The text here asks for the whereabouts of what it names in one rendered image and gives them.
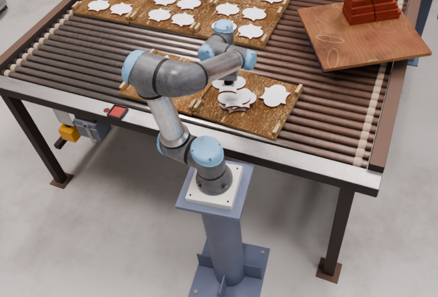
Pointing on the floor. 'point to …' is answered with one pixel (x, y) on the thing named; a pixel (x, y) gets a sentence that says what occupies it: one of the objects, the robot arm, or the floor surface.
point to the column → (226, 247)
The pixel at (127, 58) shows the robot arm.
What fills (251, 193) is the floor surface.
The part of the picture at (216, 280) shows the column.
